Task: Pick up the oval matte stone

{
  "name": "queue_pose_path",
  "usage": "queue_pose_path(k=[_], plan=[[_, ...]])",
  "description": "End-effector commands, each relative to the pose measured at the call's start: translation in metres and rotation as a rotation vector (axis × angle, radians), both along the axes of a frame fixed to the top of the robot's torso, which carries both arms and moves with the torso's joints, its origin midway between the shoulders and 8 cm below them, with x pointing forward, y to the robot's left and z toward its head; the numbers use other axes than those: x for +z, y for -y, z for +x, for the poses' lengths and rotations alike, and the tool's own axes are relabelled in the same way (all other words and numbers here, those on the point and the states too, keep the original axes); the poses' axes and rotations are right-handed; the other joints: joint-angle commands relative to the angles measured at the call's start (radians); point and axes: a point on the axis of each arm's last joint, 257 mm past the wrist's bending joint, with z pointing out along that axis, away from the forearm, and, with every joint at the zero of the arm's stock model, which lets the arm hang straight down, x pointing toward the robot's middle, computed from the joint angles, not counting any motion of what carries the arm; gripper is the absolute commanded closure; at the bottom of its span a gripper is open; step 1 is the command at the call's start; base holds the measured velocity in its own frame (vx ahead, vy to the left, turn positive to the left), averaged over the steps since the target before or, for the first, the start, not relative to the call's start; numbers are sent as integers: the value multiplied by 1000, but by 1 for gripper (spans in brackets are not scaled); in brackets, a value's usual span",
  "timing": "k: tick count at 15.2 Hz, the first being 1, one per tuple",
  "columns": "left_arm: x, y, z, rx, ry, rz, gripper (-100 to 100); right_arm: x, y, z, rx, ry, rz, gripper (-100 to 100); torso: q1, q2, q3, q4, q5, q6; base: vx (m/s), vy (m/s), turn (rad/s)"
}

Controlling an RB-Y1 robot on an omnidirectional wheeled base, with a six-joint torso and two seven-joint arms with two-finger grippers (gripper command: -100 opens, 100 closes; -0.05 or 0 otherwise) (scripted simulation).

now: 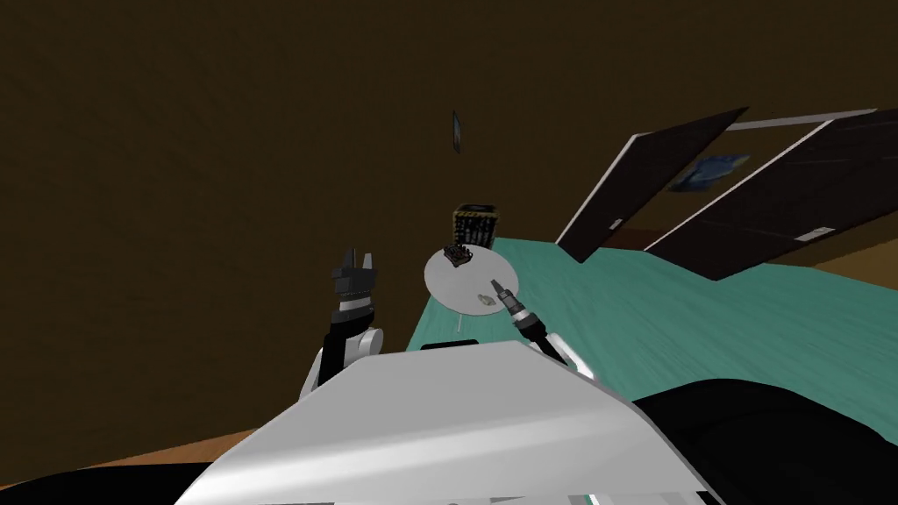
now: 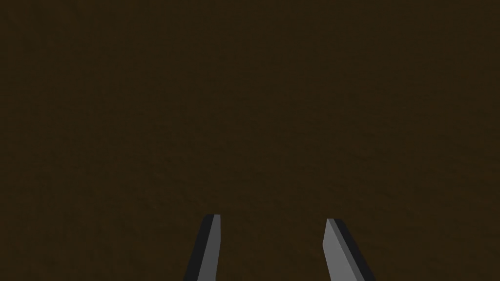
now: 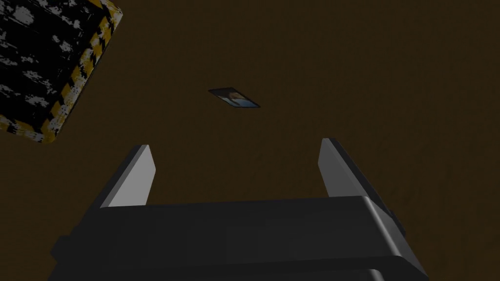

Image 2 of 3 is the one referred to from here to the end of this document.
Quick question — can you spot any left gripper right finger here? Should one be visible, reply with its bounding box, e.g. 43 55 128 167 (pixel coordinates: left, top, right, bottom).
322 218 376 281

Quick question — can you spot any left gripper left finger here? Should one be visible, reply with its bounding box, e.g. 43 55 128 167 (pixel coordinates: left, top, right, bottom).
183 214 221 281

